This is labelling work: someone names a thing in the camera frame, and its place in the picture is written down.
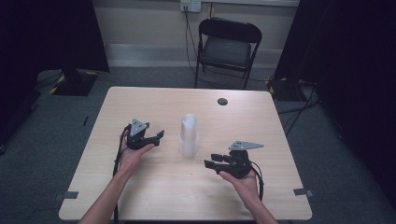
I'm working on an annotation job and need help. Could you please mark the person's left hand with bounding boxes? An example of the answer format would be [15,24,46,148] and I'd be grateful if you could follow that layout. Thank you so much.
[119,133,156,177]

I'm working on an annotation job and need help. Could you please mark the person's right hand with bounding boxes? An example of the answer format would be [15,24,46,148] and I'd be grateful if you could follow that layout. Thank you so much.
[219,169,262,207]

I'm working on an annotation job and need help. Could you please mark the black floor cables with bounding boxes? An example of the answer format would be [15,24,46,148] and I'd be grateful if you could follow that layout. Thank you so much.
[276,83,321,138]

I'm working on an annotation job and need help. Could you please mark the black curtain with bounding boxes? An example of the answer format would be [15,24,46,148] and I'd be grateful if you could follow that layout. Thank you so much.
[0,0,110,147]
[274,0,396,208]

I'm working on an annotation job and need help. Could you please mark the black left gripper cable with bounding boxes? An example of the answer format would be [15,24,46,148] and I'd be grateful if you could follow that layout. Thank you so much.
[112,123,133,224]

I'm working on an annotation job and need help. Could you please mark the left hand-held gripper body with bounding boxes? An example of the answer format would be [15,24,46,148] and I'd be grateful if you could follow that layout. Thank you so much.
[125,118,159,151]

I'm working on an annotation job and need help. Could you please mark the grey tape strip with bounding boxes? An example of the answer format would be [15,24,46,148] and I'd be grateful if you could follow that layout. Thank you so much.
[54,190,79,202]
[292,188,315,198]

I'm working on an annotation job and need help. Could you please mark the white wall socket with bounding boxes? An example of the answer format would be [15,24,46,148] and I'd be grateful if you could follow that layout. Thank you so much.
[179,0,203,14]

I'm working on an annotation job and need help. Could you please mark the black wall socket cable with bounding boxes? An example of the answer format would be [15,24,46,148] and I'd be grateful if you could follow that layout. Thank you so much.
[184,6,200,77]

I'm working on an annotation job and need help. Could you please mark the black stand base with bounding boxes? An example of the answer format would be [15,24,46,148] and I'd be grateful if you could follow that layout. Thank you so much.
[49,68,99,97]
[266,77,316,103]

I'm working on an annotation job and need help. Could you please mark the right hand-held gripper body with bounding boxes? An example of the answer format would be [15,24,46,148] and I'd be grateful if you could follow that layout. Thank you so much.
[217,140,264,180]

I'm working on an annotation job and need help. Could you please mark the black folding chair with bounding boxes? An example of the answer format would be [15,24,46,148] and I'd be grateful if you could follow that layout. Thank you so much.
[193,17,263,91]

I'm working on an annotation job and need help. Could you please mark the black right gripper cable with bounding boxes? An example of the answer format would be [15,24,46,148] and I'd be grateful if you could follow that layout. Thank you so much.
[248,161,266,202]

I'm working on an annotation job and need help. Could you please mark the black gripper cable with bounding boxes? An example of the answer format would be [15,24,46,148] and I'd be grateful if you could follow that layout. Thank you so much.
[112,123,133,224]
[248,161,266,202]

